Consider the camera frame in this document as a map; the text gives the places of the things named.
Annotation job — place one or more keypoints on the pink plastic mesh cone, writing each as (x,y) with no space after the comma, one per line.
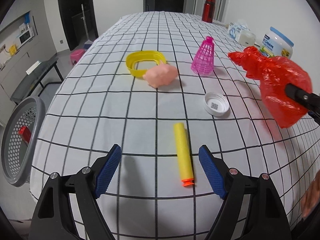
(203,62)

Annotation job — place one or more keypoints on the dark glass side table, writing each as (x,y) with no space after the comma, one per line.
(32,80)

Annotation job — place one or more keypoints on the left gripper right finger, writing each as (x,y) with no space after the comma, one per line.
(266,217)

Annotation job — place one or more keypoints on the checkered white tablecloth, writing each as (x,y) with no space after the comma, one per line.
(104,100)

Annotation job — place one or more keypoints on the white milk powder jar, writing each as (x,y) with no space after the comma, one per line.
(275,43)

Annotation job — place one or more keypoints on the pink plastic stool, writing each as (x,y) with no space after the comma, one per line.
(76,55)

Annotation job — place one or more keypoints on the red plastic bag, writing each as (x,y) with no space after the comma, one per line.
(274,73)

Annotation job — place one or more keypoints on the yellow foam dart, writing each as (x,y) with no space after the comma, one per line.
(183,155)

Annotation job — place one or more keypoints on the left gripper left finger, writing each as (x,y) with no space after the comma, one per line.
(53,217)

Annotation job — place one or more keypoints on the white box on side table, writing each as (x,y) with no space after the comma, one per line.
(33,67)

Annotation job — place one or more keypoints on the grey kitchen cabinets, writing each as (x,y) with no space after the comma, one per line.
(39,48)

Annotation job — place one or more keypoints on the grey perforated laundry basket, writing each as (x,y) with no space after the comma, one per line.
(16,156)

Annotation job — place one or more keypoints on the broom with blue head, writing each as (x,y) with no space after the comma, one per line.
(88,43)

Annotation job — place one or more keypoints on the white microwave oven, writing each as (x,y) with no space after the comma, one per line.
(25,36)

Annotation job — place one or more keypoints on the blue white tissue pack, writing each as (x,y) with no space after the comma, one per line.
(235,28)

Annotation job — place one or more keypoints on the white plastic jar lid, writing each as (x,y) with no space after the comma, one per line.
(215,104)

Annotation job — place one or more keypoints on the white small box device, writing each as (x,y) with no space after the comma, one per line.
(246,38)

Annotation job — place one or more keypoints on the yellow item on counter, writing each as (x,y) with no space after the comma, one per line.
(13,50)

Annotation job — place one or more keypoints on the person's hand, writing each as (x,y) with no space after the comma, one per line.
(311,197)

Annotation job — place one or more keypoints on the red toothpaste box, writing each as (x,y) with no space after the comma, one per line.
(25,134)

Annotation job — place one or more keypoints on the red thermos bottle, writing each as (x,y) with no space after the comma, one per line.
(208,11)

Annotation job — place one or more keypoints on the pink toy pig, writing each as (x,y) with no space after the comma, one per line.
(160,75)

